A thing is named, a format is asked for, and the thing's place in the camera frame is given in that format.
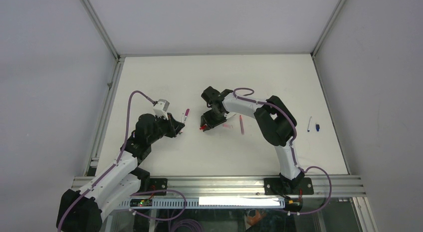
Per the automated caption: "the white pen blue tip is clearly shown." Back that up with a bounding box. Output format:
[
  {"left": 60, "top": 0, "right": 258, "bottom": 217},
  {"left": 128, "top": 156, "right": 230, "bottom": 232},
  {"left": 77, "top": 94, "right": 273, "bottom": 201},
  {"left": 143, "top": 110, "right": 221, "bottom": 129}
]
[{"left": 307, "top": 116, "right": 312, "bottom": 132}]

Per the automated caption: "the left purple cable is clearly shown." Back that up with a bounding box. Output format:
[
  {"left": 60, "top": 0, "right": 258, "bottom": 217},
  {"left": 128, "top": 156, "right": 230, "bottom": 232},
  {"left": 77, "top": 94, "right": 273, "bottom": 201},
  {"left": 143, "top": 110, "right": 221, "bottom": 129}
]
[{"left": 56, "top": 90, "right": 156, "bottom": 232}]

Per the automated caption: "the aluminium mounting rail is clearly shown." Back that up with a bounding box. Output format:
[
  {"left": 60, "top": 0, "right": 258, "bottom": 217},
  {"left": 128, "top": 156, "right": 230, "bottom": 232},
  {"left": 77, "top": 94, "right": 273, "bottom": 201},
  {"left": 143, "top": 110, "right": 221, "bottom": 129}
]
[{"left": 69, "top": 176, "right": 368, "bottom": 200}]

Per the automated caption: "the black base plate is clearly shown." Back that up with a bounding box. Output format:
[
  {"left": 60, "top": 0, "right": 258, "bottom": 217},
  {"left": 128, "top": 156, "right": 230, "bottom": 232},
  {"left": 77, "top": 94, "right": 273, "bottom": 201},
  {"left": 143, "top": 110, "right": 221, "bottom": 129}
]
[
  {"left": 137, "top": 178, "right": 168, "bottom": 196},
  {"left": 263, "top": 177, "right": 314, "bottom": 196}
]

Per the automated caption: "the pink purple pen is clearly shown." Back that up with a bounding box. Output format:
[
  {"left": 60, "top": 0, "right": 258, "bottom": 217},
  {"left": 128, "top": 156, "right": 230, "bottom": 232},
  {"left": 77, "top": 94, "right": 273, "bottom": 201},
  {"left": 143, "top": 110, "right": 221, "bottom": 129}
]
[{"left": 239, "top": 115, "right": 245, "bottom": 135}]

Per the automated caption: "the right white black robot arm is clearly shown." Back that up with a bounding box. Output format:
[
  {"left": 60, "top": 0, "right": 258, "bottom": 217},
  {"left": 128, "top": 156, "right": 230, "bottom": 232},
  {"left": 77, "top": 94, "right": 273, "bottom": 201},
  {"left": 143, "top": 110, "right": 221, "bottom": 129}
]
[{"left": 200, "top": 86, "right": 305, "bottom": 195}]

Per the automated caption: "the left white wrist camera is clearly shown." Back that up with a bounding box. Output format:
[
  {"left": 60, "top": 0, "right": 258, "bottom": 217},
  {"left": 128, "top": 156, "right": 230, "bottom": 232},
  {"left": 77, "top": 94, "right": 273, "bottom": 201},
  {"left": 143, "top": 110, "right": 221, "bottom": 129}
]
[{"left": 153, "top": 99, "right": 170, "bottom": 120}]

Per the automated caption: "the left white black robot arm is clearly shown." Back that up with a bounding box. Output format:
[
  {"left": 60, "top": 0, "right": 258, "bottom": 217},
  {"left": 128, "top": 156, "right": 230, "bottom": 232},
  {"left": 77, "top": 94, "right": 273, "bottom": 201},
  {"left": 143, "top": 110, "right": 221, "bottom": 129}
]
[{"left": 56, "top": 113, "right": 185, "bottom": 232}]

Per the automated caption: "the orange object under table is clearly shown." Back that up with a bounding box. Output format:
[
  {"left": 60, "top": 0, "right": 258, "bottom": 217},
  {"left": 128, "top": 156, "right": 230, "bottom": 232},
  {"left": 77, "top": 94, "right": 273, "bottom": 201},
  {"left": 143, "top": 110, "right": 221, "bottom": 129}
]
[{"left": 245, "top": 209, "right": 266, "bottom": 226}]

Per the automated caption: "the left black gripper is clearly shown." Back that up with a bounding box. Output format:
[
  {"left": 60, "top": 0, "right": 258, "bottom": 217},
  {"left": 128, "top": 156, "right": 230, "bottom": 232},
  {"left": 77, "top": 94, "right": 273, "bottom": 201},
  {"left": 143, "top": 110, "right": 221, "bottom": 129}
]
[{"left": 147, "top": 112, "right": 184, "bottom": 144}]

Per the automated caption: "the white slotted cable duct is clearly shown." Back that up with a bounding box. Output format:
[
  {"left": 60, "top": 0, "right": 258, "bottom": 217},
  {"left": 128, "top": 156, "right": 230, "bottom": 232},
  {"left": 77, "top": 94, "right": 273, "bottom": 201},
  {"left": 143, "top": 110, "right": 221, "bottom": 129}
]
[{"left": 106, "top": 197, "right": 285, "bottom": 210}]

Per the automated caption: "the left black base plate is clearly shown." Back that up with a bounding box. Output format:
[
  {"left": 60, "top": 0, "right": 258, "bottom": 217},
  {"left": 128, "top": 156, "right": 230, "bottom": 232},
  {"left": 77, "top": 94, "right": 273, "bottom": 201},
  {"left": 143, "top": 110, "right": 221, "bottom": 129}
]
[{"left": 137, "top": 178, "right": 168, "bottom": 196}]

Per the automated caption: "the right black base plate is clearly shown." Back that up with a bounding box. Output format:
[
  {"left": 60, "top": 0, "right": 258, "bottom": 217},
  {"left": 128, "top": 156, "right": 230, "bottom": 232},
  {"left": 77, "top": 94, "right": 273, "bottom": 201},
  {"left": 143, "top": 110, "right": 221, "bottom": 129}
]
[{"left": 263, "top": 177, "right": 314, "bottom": 196}]

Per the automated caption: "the purple cable coil below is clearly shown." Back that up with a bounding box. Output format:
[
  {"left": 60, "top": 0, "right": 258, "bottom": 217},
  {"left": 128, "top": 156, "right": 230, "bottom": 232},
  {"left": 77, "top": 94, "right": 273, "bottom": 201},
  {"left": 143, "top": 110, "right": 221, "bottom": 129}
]
[{"left": 168, "top": 219, "right": 204, "bottom": 232}]

